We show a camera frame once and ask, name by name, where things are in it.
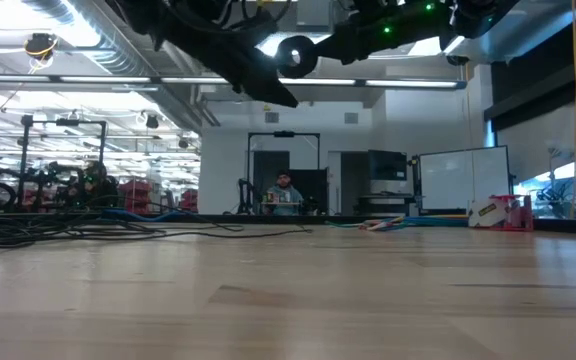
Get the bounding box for black robot station frame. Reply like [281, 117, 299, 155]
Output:
[245, 130, 322, 217]
[17, 114, 109, 214]

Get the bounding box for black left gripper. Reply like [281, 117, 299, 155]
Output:
[155, 0, 300, 109]

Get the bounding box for yellow hanging cable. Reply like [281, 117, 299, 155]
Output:
[569, 0, 576, 220]

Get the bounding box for bundle of coloured tubes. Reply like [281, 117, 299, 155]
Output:
[377, 212, 469, 225]

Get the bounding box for black ceiling cord reel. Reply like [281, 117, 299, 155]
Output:
[23, 32, 60, 71]

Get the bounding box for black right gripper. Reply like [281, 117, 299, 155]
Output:
[315, 0, 463, 66]

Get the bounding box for black round cord spool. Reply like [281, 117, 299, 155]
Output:
[275, 34, 320, 80]

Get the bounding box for whiteboard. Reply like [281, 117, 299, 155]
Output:
[419, 145, 512, 212]

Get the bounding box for long ceiling light bar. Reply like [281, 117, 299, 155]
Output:
[0, 73, 469, 92]

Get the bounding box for bundle of coloured cables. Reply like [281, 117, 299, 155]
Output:
[325, 217, 469, 230]

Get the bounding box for red tool cabinet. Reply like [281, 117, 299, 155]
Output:
[180, 188, 200, 210]
[119, 179, 155, 216]

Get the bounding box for colourful cable bundle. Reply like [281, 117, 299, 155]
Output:
[357, 218, 392, 230]

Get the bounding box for person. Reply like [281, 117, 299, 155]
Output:
[264, 169, 306, 216]
[80, 160, 120, 209]

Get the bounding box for red tape dispenser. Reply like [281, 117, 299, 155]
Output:
[487, 194, 535, 233]

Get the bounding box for black monitor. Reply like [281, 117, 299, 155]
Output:
[367, 149, 409, 182]

